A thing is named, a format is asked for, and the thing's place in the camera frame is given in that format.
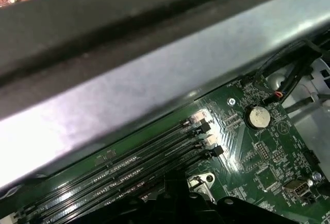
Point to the black pin header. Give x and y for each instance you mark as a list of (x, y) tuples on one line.
[(262, 152)]

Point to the silver CPU socket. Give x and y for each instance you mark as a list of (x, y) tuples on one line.
[(198, 186)]

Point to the internal USB port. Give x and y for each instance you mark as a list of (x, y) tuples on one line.
[(296, 190)]

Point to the green motherboard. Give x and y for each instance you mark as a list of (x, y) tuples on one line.
[(288, 136)]

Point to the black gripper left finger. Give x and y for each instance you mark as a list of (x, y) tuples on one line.
[(159, 213)]

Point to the silver coin battery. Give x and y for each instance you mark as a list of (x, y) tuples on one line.
[(257, 116)]

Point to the small black board connector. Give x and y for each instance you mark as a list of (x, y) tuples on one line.
[(309, 198)]

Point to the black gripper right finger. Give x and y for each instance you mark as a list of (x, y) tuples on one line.
[(232, 213)]

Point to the black fan connector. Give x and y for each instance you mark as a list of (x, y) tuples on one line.
[(245, 79)]

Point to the small silver standoff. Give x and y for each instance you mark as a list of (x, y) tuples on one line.
[(309, 182)]

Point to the silver motherboard screw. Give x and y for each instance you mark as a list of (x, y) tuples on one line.
[(316, 175), (231, 101)]

